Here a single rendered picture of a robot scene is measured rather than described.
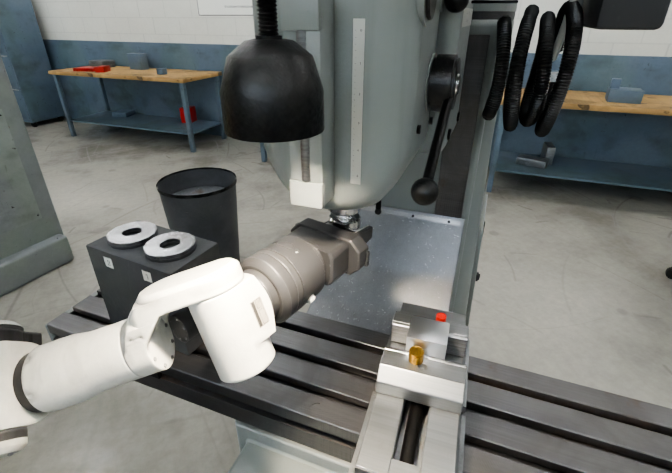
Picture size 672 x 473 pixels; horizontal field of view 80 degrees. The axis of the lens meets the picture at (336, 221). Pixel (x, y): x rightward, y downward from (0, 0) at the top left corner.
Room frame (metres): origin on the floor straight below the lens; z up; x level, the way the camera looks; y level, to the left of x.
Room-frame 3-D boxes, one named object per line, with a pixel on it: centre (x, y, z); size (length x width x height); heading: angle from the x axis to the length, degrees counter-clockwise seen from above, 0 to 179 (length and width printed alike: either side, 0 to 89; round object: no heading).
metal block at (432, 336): (0.48, -0.14, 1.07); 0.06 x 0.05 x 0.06; 72
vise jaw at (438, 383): (0.43, -0.13, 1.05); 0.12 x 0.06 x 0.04; 72
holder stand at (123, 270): (0.66, 0.35, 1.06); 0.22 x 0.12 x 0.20; 64
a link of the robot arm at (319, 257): (0.46, 0.04, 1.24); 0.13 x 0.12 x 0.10; 56
